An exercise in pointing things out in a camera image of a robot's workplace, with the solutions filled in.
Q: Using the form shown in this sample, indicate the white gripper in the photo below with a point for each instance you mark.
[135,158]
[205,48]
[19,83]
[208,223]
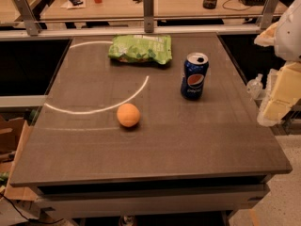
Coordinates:
[290,32]

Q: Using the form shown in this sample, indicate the orange fruit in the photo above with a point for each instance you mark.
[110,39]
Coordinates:
[128,115]

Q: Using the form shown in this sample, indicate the clear plastic bottle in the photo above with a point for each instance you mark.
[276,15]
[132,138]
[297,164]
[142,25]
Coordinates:
[254,86]

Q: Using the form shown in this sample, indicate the blue Pepsi can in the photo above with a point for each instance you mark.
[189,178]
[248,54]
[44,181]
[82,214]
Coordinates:
[195,68]

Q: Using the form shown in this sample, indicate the green chip bag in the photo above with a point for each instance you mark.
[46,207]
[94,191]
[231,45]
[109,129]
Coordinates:
[141,48]

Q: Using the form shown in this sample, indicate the brown cardboard box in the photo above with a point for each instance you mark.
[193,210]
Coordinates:
[13,136]

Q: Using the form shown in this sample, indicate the right grey metal bracket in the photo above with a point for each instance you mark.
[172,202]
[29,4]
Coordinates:
[265,19]

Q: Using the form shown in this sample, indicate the grey metal bracket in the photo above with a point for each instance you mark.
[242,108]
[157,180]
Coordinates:
[32,27]
[148,13]
[265,19]

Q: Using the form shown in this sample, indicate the middle grey metal bracket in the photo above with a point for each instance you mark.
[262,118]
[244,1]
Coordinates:
[148,13]

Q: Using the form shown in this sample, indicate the left grey metal bracket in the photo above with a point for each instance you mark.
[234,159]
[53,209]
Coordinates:
[32,27]

